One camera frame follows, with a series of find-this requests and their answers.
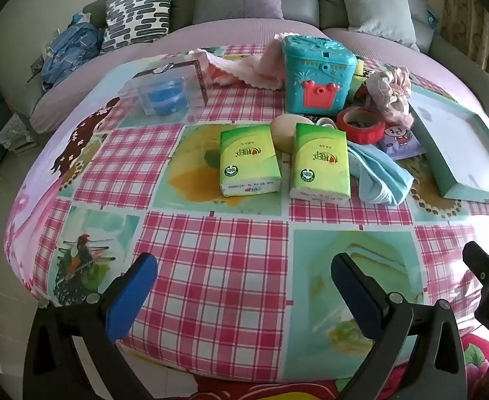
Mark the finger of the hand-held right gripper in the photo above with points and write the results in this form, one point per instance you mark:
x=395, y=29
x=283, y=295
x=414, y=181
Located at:
x=479, y=262

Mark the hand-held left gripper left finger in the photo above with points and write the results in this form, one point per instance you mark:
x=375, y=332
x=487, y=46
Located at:
x=132, y=296

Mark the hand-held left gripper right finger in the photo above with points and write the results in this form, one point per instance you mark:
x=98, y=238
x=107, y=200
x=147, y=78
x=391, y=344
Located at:
x=361, y=296

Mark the teal rimmed white tray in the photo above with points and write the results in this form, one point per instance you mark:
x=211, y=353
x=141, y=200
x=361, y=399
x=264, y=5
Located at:
x=457, y=141

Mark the green tissue pack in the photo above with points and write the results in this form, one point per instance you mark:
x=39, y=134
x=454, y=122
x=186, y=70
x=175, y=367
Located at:
x=248, y=158
x=320, y=158

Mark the beige round puff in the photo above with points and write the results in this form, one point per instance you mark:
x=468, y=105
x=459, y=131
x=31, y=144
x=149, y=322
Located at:
x=284, y=131

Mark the pink frilly scrunchie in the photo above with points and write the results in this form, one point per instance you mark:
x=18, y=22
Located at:
x=390, y=91

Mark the yellow green sponge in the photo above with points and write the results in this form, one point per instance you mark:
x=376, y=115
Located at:
x=359, y=81

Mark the pink scalloped cloth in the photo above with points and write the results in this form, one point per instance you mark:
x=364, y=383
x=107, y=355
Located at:
x=265, y=66

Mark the red floral cloth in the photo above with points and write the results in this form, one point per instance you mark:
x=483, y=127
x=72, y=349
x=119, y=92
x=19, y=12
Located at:
x=477, y=354

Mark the checked printed tablecloth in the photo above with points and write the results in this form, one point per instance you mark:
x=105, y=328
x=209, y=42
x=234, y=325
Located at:
x=211, y=258

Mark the blue face mask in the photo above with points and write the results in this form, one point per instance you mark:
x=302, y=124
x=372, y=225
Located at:
x=382, y=175

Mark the purple cartoon snack packet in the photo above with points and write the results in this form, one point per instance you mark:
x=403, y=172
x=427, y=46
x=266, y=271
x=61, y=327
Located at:
x=398, y=139

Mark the red tape roll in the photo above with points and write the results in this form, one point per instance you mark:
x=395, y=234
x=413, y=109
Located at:
x=361, y=131

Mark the blue round container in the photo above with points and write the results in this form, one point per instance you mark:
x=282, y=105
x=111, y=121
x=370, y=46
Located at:
x=163, y=96

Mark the clear plastic box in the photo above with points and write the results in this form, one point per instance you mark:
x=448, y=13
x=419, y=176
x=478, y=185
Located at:
x=161, y=87

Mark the teal toy box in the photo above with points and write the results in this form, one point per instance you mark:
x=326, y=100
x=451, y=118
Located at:
x=315, y=71

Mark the patterned beige curtain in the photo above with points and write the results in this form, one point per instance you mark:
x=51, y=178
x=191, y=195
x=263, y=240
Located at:
x=473, y=21

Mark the small teal object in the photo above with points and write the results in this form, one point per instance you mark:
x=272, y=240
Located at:
x=433, y=16

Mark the blue clothing pile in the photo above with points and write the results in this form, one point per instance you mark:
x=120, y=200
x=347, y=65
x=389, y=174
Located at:
x=71, y=50

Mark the grey pillow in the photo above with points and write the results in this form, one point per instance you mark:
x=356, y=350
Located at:
x=377, y=8

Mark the black white patterned pillow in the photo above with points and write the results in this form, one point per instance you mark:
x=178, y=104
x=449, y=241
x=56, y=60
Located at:
x=138, y=16

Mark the pink ribbed sofa cover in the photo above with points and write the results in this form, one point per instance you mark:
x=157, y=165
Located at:
x=244, y=33

